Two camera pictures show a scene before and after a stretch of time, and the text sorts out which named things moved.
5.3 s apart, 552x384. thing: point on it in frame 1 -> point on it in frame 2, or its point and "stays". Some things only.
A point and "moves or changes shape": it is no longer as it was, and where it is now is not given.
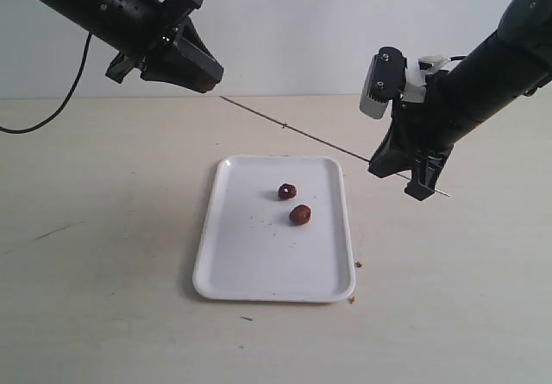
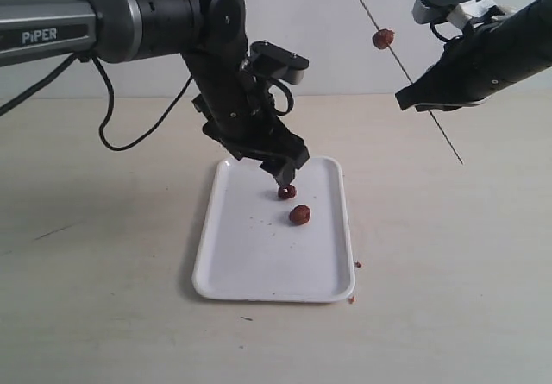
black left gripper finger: [172, 66] -> [283, 173]
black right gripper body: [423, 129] -> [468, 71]
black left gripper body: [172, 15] -> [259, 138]
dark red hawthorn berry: [287, 191] stays
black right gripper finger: [426, 172] -> [445, 107]
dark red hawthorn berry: [300, 214] stays
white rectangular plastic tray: [275, 228] stays
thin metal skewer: [326, 142] -> [396, 56]
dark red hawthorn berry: [206, 85] moves or changes shape
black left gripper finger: [202, 67] -> [297, 155]
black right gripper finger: [391, 157] -> [426, 90]
